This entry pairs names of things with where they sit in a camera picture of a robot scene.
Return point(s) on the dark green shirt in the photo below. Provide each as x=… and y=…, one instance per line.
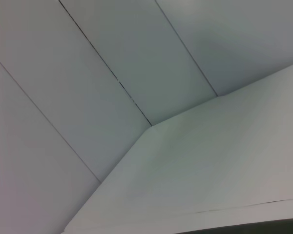
x=271, y=228

